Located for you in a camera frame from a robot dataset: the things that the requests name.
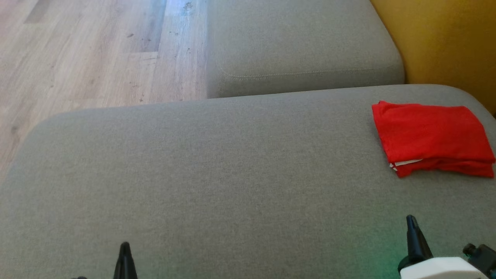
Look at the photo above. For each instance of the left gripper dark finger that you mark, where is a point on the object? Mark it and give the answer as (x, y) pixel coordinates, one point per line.
(126, 267)

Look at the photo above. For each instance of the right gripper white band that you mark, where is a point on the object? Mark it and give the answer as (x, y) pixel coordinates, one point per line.
(438, 269)

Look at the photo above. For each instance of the red shorts with white waistband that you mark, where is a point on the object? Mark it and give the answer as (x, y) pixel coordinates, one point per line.
(445, 167)

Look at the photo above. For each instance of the red jersey with white trim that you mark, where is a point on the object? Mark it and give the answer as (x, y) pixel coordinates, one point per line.
(426, 131)

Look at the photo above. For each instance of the large grey sofa seat cushion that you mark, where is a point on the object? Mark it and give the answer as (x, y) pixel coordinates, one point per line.
(232, 174)

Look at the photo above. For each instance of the small grey sofa cushion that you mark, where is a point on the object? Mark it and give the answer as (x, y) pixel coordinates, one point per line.
(302, 38)

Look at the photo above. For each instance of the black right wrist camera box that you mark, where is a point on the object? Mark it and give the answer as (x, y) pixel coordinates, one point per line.
(484, 257)

